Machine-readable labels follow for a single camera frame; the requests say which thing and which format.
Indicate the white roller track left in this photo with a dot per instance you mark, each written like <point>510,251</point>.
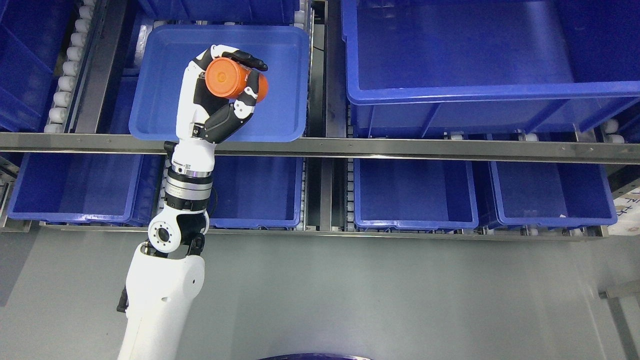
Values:
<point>69,67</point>

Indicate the large blue bin upper right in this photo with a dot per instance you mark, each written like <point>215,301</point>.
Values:
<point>420,69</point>

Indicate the orange cylindrical capacitor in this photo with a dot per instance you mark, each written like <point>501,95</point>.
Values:
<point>226,78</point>

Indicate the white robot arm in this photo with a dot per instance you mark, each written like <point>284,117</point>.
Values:
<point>167,270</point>

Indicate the blue bin upper far left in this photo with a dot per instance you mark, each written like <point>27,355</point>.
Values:
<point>31,36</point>

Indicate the blue bin lower far right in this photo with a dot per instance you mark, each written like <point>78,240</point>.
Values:
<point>546,194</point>

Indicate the blue bin top centre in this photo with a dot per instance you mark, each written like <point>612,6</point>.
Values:
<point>253,12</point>

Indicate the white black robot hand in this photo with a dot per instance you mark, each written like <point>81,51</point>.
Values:
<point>205,120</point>

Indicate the blue bin lower far left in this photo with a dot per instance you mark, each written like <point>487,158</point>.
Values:
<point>84,188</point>

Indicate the steel shelf front rail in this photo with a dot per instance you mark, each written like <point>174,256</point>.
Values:
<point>335,147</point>

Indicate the shallow blue tray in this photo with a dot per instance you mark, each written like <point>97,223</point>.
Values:
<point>281,117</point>

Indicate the blue bin lower centre left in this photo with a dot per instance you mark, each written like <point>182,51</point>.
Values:
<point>253,192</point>

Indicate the blue bin lower centre right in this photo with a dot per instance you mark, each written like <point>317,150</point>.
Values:
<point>414,195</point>

